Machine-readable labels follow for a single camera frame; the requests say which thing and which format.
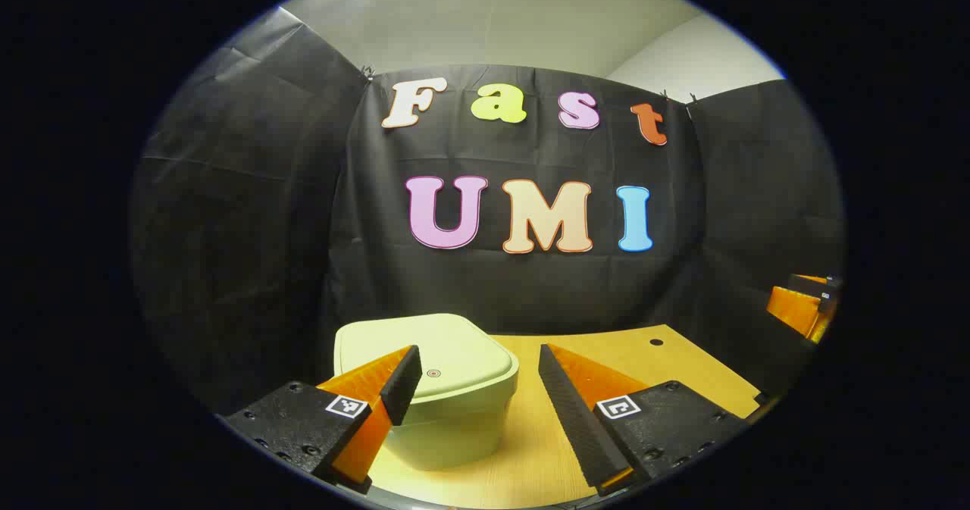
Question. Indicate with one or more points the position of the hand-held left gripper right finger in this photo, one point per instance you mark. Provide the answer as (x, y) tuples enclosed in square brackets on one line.
[(568, 411)]

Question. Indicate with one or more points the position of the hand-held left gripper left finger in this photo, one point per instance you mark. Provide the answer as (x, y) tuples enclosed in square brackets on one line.
[(403, 385)]

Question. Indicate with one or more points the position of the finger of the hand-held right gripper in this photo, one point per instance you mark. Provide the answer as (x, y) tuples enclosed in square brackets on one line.
[(796, 309)]

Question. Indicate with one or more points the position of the green desktop garbage bin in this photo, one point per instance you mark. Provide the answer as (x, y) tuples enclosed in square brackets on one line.
[(455, 351)]

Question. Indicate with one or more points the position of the wooden desktop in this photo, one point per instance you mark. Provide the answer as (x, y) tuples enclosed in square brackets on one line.
[(682, 370)]

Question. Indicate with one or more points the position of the black backdrop cloth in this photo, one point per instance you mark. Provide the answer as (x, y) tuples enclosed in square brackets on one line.
[(227, 229)]

